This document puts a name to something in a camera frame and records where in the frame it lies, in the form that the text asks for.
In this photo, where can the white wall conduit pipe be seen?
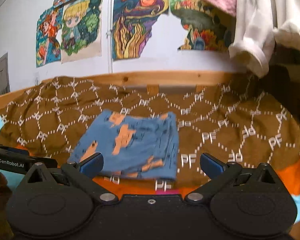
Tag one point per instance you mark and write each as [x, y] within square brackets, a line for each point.
[108, 35]

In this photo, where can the blue orange patterned pants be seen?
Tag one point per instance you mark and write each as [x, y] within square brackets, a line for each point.
[132, 147]

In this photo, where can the white hanging garment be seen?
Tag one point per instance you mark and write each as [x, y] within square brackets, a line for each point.
[260, 24]

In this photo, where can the wooden bed frame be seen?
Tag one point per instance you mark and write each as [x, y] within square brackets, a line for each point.
[154, 79]

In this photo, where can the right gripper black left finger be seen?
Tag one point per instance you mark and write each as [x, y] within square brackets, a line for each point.
[81, 176]

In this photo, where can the swirly night painting poster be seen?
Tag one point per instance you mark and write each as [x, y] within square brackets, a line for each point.
[132, 25]

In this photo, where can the multicolour striped bedsheet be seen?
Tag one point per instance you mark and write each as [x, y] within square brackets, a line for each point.
[290, 177]

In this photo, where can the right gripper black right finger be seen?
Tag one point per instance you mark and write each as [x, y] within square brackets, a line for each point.
[220, 174]

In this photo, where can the garden landscape painting poster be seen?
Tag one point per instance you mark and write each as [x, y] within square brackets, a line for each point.
[207, 27]

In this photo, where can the brown PF patterned blanket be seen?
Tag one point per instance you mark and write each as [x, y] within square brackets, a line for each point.
[237, 121]

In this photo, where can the blond anime character poster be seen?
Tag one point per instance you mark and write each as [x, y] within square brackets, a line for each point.
[81, 30]

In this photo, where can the red hair anime poster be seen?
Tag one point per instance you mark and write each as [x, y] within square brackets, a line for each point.
[47, 46]

